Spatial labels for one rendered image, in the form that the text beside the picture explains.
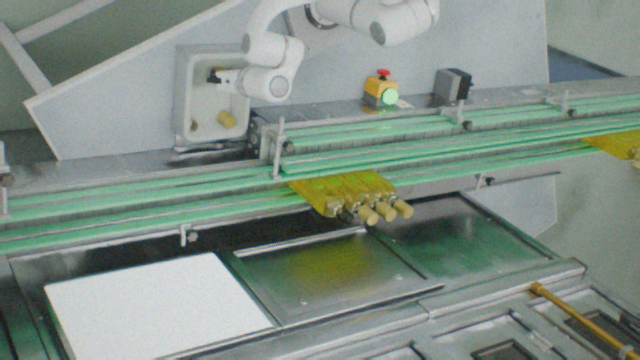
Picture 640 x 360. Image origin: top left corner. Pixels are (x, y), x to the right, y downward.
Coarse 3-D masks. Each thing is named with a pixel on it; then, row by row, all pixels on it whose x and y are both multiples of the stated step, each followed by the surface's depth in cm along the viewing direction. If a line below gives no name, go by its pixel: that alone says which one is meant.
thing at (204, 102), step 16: (192, 64) 171; (208, 64) 181; (224, 64) 184; (240, 64) 183; (192, 80) 181; (192, 96) 183; (208, 96) 185; (224, 96) 188; (240, 96) 185; (192, 112) 185; (208, 112) 187; (240, 112) 187; (208, 128) 185; (224, 128) 187; (240, 128) 187
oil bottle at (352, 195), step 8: (328, 176) 193; (336, 176) 193; (336, 184) 189; (344, 184) 190; (344, 192) 185; (352, 192) 186; (360, 192) 187; (352, 200) 184; (360, 200) 185; (352, 208) 185
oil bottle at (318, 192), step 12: (300, 180) 191; (312, 180) 189; (324, 180) 190; (300, 192) 192; (312, 192) 186; (324, 192) 184; (336, 192) 185; (312, 204) 187; (324, 204) 182; (336, 204) 181; (336, 216) 183
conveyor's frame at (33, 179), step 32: (416, 96) 224; (480, 96) 234; (512, 96) 239; (576, 96) 251; (288, 128) 190; (64, 160) 173; (96, 160) 175; (128, 160) 178; (160, 160) 180; (192, 160) 183; (224, 160) 185; (256, 160) 189; (32, 192) 159
